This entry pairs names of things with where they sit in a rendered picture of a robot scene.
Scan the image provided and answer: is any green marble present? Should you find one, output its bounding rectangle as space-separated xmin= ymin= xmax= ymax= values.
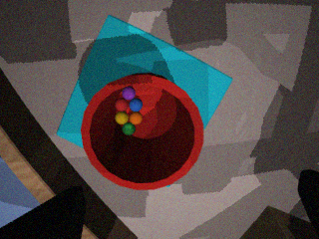
xmin=123 ymin=122 xmax=136 ymax=135

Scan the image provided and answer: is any purple marble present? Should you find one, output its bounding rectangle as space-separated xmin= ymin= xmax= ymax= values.
xmin=123 ymin=87 xmax=136 ymax=100

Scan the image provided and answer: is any yellow marble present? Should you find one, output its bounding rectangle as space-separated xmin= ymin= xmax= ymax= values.
xmin=115 ymin=112 xmax=129 ymax=124

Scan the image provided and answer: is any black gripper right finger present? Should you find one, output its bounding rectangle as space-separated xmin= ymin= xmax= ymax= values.
xmin=298 ymin=170 xmax=319 ymax=236

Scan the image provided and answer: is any dark red cup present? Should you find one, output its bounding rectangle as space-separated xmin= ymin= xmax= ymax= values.
xmin=81 ymin=73 xmax=203 ymax=190

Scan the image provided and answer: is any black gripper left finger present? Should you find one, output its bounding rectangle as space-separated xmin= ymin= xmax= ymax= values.
xmin=0 ymin=186 xmax=87 ymax=239

